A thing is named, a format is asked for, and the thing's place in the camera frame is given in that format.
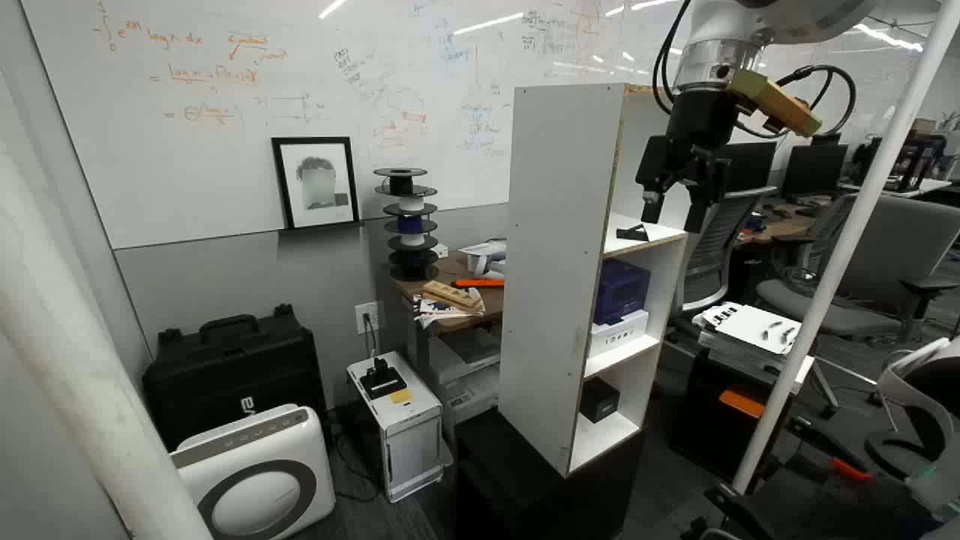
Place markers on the yellow wrist camera box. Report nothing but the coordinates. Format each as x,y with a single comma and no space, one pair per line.
773,100

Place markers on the grey padded office chair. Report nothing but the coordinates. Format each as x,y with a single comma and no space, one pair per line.
886,266

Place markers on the wooden desk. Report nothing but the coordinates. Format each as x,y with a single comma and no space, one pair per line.
453,301

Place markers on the thin white slanted pole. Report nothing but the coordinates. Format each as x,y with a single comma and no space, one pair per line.
850,240

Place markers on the whiteboard with writing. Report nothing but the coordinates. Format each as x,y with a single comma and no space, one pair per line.
302,100

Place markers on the white round air purifier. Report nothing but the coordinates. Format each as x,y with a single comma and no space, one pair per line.
260,475

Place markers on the blue filament spool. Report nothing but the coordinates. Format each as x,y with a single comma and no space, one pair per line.
413,227

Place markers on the black hard case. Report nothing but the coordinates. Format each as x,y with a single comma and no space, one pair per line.
228,370

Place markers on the white computer tower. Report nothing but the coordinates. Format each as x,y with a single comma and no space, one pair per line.
396,430

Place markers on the thick white pole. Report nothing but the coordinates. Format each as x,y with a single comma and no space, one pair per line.
71,348

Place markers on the black framed portrait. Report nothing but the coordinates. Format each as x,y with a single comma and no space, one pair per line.
315,185

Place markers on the orange hand tool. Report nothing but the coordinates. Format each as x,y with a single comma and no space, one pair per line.
479,283

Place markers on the white box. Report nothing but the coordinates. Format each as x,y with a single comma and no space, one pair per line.
618,331

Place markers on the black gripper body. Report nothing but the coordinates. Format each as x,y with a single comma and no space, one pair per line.
692,136

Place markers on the grey mesh office chair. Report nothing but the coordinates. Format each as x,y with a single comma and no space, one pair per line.
717,243

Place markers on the black stand block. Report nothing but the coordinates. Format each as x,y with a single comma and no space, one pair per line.
519,484

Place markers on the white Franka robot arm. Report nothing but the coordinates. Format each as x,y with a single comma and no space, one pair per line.
737,25

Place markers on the wooden block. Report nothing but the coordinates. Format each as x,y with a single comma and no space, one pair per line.
448,293

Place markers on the white tool tray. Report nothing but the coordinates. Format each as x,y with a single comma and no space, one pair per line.
752,325

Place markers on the black empty spool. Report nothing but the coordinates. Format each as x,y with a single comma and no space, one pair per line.
400,181

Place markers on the white open shelf cabinet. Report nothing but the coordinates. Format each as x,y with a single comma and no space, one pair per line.
557,271

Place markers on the white wall outlet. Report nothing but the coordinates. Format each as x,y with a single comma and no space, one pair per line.
366,317

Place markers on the black filament spool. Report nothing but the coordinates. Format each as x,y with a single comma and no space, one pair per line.
413,261

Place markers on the white curved chair shell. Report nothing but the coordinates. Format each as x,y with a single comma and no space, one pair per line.
915,399

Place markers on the blue box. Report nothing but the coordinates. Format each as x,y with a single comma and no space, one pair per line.
618,290

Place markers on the white container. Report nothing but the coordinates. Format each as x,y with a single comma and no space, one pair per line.
485,255

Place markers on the black cube box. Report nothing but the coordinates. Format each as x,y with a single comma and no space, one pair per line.
597,398

